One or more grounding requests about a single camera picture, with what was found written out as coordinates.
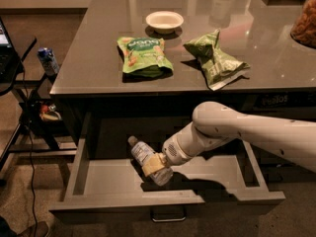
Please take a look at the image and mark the black hanging cable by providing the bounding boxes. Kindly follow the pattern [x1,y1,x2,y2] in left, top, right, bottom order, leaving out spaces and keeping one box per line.
[20,62,40,237]

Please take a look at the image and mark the clear plastic water bottle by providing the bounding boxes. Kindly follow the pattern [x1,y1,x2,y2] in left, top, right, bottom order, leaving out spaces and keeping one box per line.
[127,136,173,187]

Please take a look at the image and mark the green snack bag with logo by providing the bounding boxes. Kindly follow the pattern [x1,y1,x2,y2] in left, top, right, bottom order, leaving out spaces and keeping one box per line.
[118,37,173,78]

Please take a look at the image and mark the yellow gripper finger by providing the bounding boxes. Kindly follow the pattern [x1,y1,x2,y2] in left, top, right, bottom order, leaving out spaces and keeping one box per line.
[142,153,167,177]

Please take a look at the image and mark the jar of orange snacks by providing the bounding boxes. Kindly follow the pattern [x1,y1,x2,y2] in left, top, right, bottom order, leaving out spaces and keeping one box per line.
[290,0,316,48]

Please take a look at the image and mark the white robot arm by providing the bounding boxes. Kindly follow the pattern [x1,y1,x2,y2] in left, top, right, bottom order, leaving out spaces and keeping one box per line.
[142,102,316,176]

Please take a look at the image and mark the blue drink can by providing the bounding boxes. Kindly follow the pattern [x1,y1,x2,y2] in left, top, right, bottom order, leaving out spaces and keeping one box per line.
[38,47,59,76]

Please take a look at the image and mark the black side stand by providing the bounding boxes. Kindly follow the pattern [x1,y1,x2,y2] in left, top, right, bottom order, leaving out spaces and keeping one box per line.
[0,36,77,170]

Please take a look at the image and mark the crumpled green chip bag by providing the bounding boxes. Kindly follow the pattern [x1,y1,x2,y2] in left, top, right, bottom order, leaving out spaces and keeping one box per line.
[184,29,250,91]

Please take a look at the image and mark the black laptop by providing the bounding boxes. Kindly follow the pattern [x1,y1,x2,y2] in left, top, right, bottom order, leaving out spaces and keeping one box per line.
[0,18,20,83]

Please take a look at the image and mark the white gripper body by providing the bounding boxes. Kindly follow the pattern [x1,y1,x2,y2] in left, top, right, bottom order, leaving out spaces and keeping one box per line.
[162,135,192,166]

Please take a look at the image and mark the small colourful items on stand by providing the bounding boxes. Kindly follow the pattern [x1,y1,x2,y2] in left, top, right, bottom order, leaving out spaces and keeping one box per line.
[39,105,62,121]

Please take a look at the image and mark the metal drawer handle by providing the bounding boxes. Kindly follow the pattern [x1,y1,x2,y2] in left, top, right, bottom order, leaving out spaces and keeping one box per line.
[150,205,187,223]

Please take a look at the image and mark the white paper bowl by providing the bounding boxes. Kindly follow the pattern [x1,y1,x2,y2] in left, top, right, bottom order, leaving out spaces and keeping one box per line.
[146,11,184,35]

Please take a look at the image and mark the open grey top drawer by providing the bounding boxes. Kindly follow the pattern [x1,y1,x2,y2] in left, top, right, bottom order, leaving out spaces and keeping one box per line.
[51,113,285,224]

